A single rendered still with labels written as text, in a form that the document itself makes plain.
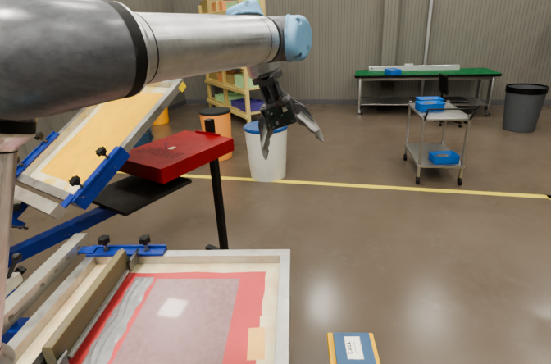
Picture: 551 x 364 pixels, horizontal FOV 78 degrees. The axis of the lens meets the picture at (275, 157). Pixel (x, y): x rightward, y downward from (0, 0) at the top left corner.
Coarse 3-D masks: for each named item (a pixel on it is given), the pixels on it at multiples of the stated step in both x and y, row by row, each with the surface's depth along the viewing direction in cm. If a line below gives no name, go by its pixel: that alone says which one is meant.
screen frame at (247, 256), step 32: (160, 256) 130; (192, 256) 129; (224, 256) 128; (256, 256) 128; (288, 256) 126; (64, 288) 116; (288, 288) 111; (32, 320) 103; (288, 320) 98; (288, 352) 89
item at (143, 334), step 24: (96, 336) 100; (144, 336) 100; (168, 336) 99; (192, 336) 99; (216, 336) 98; (240, 336) 98; (72, 360) 93; (120, 360) 93; (144, 360) 92; (168, 360) 92; (192, 360) 92; (216, 360) 91; (240, 360) 91
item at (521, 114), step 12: (516, 84) 585; (528, 84) 578; (540, 84) 563; (516, 96) 549; (528, 96) 537; (540, 96) 535; (504, 108) 578; (516, 108) 554; (528, 108) 544; (540, 108) 548; (504, 120) 580; (516, 120) 560; (528, 120) 552; (528, 132) 561
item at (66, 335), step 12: (120, 252) 122; (108, 264) 115; (120, 264) 119; (108, 276) 111; (120, 276) 118; (96, 288) 105; (108, 288) 111; (84, 300) 100; (96, 300) 104; (72, 312) 96; (84, 312) 98; (60, 324) 92; (72, 324) 93; (84, 324) 98; (60, 336) 88; (72, 336) 93; (48, 348) 85; (60, 348) 88; (48, 360) 87
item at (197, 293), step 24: (120, 288) 119; (168, 288) 118; (192, 288) 118; (216, 288) 117; (240, 288) 117; (264, 288) 116; (144, 312) 108; (168, 312) 108; (192, 312) 107; (216, 312) 107; (240, 312) 106
